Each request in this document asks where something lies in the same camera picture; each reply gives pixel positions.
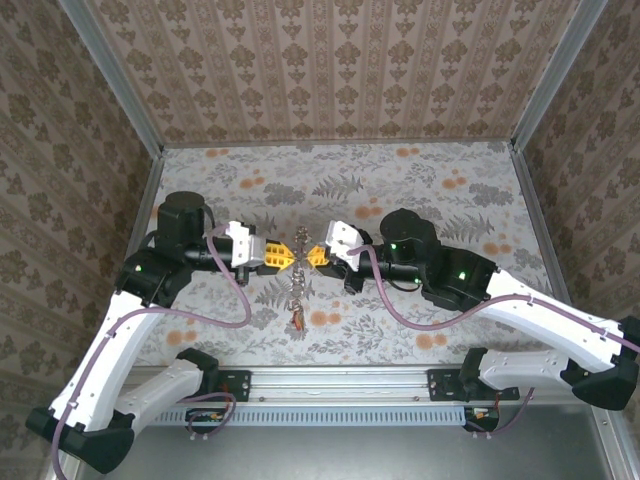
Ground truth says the silver chain keyring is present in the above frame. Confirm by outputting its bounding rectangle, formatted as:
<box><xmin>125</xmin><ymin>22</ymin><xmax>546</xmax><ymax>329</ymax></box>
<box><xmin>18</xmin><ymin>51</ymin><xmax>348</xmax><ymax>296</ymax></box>
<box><xmin>288</xmin><ymin>225</ymin><xmax>312</xmax><ymax>334</ymax></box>

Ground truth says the small circuit board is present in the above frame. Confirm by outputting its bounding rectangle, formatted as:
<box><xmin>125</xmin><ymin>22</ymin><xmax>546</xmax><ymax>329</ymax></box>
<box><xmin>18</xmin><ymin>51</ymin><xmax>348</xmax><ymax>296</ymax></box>
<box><xmin>187</xmin><ymin>408</ymin><xmax>224</xmax><ymax>426</ymax></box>
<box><xmin>464</xmin><ymin>407</ymin><xmax>501</xmax><ymax>431</ymax></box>

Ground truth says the grey metal sheet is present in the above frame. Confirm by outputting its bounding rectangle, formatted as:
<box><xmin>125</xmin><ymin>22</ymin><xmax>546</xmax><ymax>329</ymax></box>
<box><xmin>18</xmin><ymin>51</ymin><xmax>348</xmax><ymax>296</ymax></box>
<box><xmin>74</xmin><ymin>407</ymin><xmax>616</xmax><ymax>480</ymax></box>

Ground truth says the aluminium table side rail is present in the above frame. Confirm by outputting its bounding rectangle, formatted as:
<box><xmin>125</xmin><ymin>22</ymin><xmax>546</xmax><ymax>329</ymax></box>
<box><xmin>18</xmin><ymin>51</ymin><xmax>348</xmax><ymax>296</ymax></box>
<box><xmin>94</xmin><ymin>147</ymin><xmax>166</xmax><ymax>366</ymax></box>
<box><xmin>509</xmin><ymin>144</ymin><xmax>589</xmax><ymax>351</ymax></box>

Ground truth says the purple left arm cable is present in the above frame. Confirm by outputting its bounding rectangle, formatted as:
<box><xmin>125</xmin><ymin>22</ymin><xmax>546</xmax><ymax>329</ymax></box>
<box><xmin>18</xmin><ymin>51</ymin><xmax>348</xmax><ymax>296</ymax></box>
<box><xmin>52</xmin><ymin>224</ymin><xmax>253</xmax><ymax>480</ymax></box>

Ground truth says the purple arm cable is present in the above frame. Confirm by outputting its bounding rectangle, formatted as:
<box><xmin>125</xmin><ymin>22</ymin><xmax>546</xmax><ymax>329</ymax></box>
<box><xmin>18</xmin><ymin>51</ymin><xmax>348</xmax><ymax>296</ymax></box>
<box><xmin>52</xmin><ymin>224</ymin><xmax>253</xmax><ymax>480</ymax></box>
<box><xmin>347</xmin><ymin>243</ymin><xmax>640</xmax><ymax>441</ymax></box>

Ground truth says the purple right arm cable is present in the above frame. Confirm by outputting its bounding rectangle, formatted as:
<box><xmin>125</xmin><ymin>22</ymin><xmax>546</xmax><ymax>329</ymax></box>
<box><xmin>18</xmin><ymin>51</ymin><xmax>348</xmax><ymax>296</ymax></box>
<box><xmin>347</xmin><ymin>243</ymin><xmax>640</xmax><ymax>441</ymax></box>

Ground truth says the thin aluminium wall rail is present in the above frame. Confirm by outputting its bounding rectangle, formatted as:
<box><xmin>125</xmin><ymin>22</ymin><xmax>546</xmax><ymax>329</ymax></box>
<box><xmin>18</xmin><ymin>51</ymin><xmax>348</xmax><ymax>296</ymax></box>
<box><xmin>162</xmin><ymin>141</ymin><xmax>514</xmax><ymax>150</ymax></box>

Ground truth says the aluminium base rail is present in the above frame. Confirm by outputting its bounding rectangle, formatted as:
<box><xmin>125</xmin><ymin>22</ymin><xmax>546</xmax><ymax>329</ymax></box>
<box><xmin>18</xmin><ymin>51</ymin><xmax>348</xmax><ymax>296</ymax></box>
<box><xmin>119</xmin><ymin>364</ymin><xmax>621</xmax><ymax>401</ymax></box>

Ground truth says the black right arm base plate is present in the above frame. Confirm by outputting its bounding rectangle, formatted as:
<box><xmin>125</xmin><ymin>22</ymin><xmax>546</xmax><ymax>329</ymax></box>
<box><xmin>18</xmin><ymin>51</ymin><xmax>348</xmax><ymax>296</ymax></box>
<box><xmin>427</xmin><ymin>368</ymin><xmax>520</xmax><ymax>403</ymax></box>

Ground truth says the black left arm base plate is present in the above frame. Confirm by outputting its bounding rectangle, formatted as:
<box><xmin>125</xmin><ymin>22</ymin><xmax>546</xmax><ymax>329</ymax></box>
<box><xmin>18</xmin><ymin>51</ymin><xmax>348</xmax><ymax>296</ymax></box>
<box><xmin>197</xmin><ymin>368</ymin><xmax>251</xmax><ymax>403</ymax></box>

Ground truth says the grey slotted cable duct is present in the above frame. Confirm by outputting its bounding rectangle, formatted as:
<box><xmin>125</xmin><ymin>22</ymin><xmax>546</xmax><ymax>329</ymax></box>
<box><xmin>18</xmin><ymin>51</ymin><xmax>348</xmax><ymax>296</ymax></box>
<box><xmin>149</xmin><ymin>405</ymin><xmax>469</xmax><ymax>427</ymax></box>

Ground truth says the aluminium frame post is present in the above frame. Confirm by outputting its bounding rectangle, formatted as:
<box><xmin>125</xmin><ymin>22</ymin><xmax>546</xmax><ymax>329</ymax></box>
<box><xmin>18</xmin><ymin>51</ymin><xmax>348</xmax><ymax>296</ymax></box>
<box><xmin>57</xmin><ymin>0</ymin><xmax>166</xmax><ymax>156</ymax></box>
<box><xmin>509</xmin><ymin>0</ymin><xmax>609</xmax><ymax>151</ymax></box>

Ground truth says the aluminium lower frame rail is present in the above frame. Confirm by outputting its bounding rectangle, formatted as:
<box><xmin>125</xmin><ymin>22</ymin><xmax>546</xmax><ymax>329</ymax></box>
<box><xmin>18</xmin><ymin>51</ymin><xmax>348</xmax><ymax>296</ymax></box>
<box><xmin>592</xmin><ymin>407</ymin><xmax>634</xmax><ymax>480</ymax></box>

